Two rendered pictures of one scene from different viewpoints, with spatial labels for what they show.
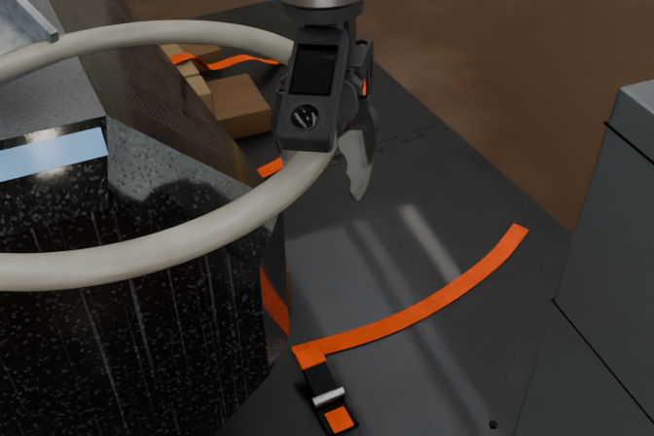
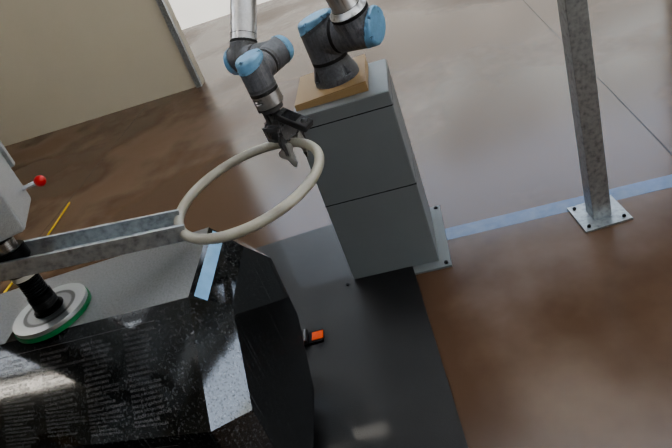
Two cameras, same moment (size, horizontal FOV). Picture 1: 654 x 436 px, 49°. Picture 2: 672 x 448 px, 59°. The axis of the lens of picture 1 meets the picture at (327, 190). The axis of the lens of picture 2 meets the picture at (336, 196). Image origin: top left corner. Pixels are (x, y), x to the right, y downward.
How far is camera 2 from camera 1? 1.55 m
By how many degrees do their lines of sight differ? 47
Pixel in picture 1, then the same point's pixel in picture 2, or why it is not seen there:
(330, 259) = not seen: hidden behind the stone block
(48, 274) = (316, 173)
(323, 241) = not seen: hidden behind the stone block
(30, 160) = (214, 250)
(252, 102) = not seen: hidden behind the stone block
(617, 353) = (357, 189)
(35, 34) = (167, 221)
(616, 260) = (333, 164)
